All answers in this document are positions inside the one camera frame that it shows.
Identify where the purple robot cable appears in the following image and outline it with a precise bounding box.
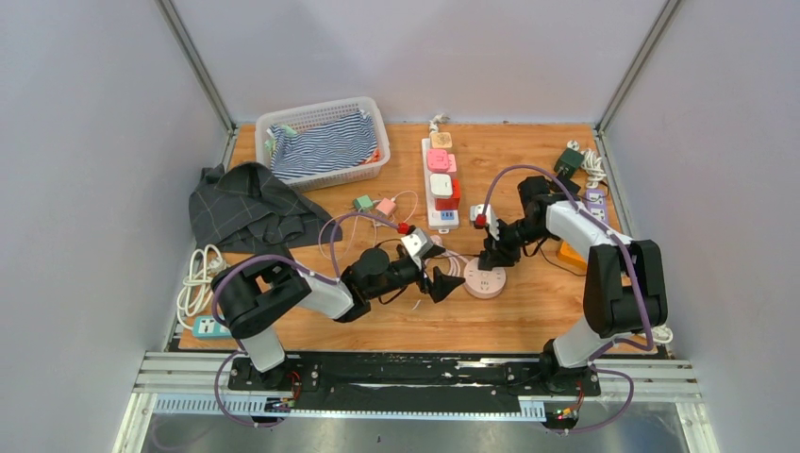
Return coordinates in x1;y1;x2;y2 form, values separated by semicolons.
210;212;414;430
475;164;657;436

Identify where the white long power strip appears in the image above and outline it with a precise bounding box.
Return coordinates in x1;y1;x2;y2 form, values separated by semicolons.
421;138;459;234

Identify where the orange power strip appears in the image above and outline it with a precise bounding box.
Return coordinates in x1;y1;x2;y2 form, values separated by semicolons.
557;241;588;271

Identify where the black adapter at right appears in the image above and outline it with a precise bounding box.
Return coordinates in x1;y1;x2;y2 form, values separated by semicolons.
557;175;581;194

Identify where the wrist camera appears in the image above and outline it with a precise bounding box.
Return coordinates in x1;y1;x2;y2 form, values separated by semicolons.
469;204;499;240
401;228;435;259

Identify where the striped cloth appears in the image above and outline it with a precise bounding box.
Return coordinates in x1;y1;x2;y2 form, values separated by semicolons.
264;110;378;180

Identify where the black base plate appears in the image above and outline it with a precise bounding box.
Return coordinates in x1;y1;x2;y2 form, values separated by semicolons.
224;351;601;414

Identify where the white plastic basket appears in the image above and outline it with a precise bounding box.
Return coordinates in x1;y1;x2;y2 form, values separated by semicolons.
255;96;391;192

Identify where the dark green adapter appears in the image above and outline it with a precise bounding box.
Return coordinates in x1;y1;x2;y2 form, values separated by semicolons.
554;147;584;179

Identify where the green small charger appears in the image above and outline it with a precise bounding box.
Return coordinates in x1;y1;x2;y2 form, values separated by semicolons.
353;195;375;212

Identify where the white coiled cable left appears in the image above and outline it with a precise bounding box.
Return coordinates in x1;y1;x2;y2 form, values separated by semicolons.
175;243;229;331

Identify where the white plug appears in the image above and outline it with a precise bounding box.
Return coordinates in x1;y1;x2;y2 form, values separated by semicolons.
428;173;454;199

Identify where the beige plug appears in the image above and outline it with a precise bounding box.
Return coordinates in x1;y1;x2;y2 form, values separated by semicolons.
429;132;453;149

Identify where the round pink socket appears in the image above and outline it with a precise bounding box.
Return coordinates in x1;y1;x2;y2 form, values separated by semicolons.
462;258;507;299

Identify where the pink plug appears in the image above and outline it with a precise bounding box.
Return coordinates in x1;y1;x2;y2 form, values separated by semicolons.
425;148;457;175

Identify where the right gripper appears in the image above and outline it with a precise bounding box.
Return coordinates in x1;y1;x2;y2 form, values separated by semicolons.
484;217;553;269

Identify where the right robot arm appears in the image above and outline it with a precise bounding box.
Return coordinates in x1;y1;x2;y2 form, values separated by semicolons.
470;176;668;394

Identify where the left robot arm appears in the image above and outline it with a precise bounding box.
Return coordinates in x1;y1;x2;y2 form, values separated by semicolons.
211;245;465;390

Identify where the purple power strip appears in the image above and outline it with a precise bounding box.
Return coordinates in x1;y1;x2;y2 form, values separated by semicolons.
584;189;609;225

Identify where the dark grey plaid cloth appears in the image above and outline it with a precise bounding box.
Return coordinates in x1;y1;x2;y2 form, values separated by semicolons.
188;162;342;255

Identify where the red plug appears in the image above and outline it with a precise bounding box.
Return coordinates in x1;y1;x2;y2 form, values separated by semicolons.
435;178;461;211

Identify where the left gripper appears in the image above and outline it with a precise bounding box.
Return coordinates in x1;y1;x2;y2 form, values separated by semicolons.
366;243;464;301

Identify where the teal power strip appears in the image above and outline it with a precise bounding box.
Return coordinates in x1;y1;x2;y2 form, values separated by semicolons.
192;315;231;340

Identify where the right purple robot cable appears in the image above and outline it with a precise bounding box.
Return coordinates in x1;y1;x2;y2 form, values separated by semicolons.
475;164;657;436

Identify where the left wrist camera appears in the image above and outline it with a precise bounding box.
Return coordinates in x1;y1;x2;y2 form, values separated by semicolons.
401;228;435;259

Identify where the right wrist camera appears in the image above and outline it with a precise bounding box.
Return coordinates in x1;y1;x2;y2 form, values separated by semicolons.
469;204;499;240

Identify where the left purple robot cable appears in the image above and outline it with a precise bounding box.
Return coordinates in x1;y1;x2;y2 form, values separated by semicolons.
210;212;414;430

